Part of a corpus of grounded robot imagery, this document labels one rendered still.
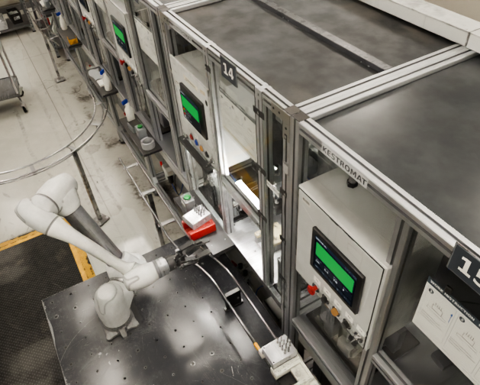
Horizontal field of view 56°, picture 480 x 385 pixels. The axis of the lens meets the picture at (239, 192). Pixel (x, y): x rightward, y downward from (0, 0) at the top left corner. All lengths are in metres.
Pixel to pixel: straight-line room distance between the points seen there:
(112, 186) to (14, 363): 1.80
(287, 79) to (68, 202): 1.20
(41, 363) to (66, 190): 1.54
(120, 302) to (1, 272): 1.86
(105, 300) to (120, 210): 1.90
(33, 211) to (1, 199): 2.62
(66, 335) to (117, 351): 0.31
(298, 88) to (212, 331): 1.40
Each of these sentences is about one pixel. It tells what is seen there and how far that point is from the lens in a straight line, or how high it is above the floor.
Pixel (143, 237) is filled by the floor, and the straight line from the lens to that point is 3.93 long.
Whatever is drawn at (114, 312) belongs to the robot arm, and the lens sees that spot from 2.45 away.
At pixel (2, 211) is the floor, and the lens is 4.69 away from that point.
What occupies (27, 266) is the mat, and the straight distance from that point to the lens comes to 4.07.
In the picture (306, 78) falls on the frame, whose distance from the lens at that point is 1.70.
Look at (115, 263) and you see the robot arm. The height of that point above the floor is 1.11.
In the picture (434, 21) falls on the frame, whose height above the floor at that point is 2.07.
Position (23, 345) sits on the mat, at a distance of 3.63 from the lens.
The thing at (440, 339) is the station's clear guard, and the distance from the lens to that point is 1.38.
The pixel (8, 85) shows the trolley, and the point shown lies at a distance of 6.18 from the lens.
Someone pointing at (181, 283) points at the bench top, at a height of 0.68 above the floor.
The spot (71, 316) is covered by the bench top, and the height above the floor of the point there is 0.68.
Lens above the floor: 2.83
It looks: 43 degrees down
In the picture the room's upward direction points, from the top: 5 degrees counter-clockwise
